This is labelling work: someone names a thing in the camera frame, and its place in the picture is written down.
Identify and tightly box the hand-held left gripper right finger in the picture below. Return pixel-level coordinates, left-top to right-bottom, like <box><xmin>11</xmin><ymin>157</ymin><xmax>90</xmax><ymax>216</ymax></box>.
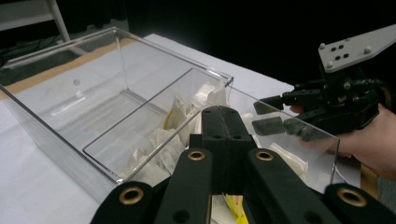
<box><xmin>224</xmin><ymin>106</ymin><xmax>258</xmax><ymax>194</ymax></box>

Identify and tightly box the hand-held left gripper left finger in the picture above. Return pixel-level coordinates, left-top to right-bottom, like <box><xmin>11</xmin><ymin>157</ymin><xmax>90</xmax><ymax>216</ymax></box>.
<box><xmin>190</xmin><ymin>105</ymin><xmax>228</xmax><ymax>194</ymax></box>

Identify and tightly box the pile of paper packets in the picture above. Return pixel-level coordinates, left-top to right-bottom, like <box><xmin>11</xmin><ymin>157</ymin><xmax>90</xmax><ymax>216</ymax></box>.
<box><xmin>120</xmin><ymin>81</ymin><xmax>310</xmax><ymax>224</ymax></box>

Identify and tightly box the clear plastic box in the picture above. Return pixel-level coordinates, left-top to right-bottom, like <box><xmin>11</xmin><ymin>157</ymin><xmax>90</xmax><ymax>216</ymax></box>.
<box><xmin>0</xmin><ymin>26</ymin><xmax>340</xmax><ymax>203</ymax></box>

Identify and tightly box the small clear plastic bin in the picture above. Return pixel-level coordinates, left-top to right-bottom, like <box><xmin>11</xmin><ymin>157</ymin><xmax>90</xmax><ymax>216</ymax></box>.
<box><xmin>0</xmin><ymin>36</ymin><xmax>379</xmax><ymax>200</ymax></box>

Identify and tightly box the white table cover sheet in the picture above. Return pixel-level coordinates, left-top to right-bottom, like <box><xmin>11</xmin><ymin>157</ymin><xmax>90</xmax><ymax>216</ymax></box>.
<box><xmin>0</xmin><ymin>33</ymin><xmax>362</xmax><ymax>224</ymax></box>

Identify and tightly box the white metal stand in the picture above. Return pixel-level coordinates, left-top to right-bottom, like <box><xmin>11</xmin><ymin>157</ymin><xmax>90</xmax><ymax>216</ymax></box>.
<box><xmin>0</xmin><ymin>0</ymin><xmax>72</xmax><ymax>43</ymax></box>

